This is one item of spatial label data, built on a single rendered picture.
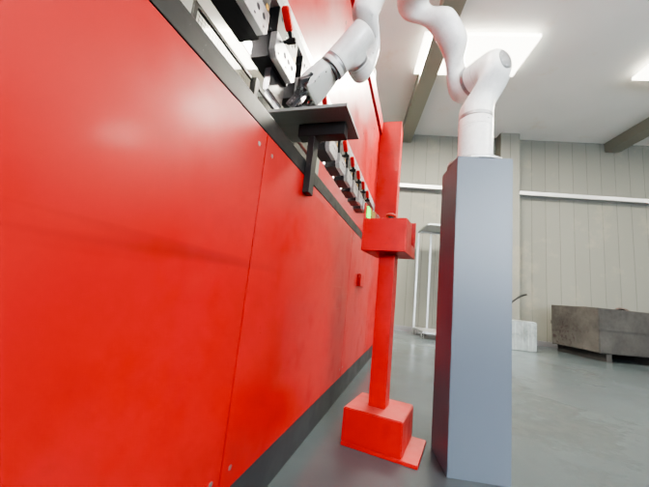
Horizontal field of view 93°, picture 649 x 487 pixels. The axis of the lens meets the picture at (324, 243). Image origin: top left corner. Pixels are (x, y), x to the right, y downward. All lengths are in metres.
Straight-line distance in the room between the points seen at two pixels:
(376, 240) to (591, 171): 6.03
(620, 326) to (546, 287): 1.17
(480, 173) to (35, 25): 1.09
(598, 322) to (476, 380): 4.12
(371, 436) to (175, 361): 0.79
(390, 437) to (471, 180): 0.87
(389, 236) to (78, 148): 0.91
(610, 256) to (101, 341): 6.65
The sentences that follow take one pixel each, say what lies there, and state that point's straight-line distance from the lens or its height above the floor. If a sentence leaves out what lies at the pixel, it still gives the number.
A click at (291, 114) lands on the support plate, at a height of 0.99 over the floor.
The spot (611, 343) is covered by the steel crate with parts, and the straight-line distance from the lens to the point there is 5.28.
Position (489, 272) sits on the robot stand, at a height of 0.61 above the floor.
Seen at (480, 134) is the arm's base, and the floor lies 1.10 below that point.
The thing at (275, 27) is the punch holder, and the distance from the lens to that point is 1.14.
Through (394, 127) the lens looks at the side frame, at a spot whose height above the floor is 2.24.
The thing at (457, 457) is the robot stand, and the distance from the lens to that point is 1.16.
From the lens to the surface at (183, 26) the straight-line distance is 0.56.
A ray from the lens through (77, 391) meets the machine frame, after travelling 0.44.
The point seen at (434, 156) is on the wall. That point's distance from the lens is 5.96.
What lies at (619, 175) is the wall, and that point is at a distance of 7.17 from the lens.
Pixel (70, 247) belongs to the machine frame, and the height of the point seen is 0.51.
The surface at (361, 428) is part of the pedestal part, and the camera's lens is 1.18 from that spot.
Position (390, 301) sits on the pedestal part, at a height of 0.48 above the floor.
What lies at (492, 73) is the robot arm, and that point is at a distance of 1.36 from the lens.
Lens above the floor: 0.50
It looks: 9 degrees up
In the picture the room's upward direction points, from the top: 6 degrees clockwise
